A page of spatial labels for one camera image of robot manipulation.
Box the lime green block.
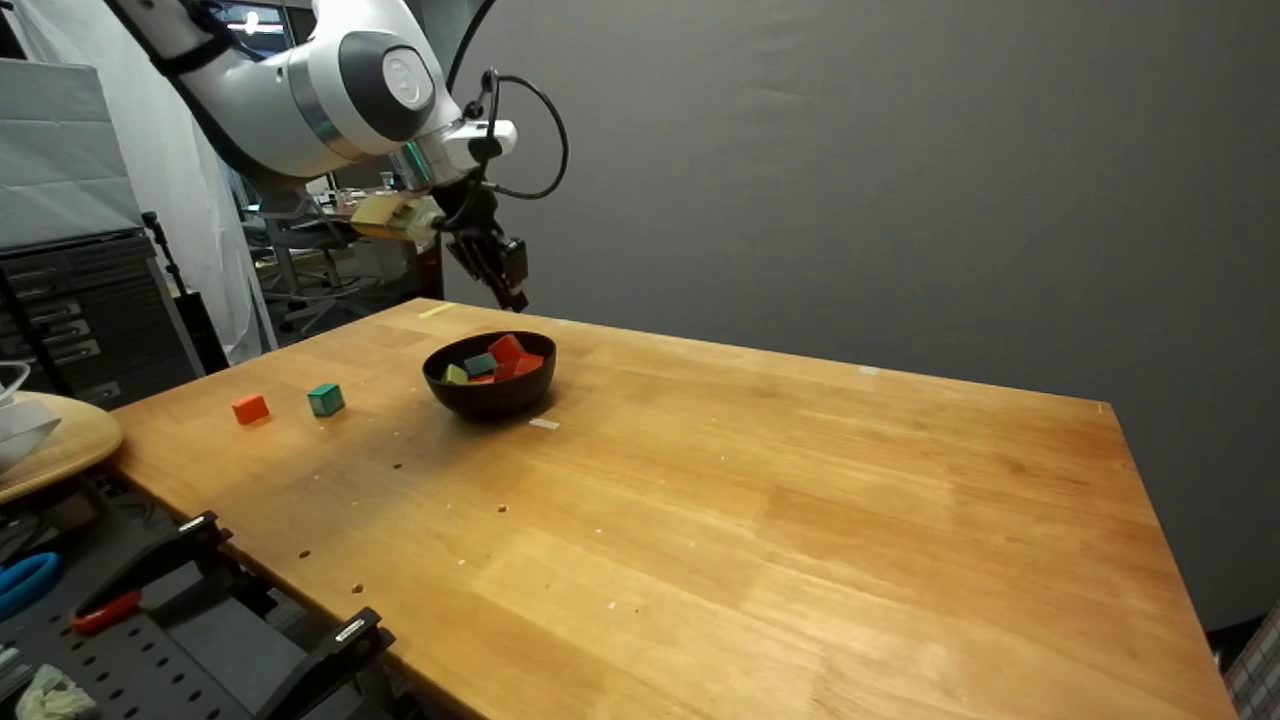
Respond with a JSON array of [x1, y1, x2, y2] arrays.
[[438, 363, 470, 390]]

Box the small teal block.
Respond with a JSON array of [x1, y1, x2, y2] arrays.
[[309, 384, 342, 420]]

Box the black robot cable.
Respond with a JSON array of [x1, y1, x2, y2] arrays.
[[445, 0, 571, 207]]

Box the teal green block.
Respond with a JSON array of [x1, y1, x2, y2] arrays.
[[465, 351, 495, 377]]

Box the small orange block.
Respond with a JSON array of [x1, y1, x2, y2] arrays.
[[231, 393, 271, 429]]

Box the black equipment rack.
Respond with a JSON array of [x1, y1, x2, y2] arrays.
[[0, 228, 198, 409]]

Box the blue handled tool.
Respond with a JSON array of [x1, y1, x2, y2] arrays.
[[0, 551, 58, 620]]

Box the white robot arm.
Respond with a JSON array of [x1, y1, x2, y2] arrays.
[[105, 0, 527, 314]]

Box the red block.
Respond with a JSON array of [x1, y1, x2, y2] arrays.
[[489, 331, 538, 380]]

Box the black pegboard tool tray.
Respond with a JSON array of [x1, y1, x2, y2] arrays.
[[0, 483, 437, 720]]

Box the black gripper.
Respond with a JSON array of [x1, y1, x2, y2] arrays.
[[437, 185, 527, 314]]

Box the black bowl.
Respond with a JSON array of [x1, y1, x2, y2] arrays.
[[419, 331, 557, 420]]

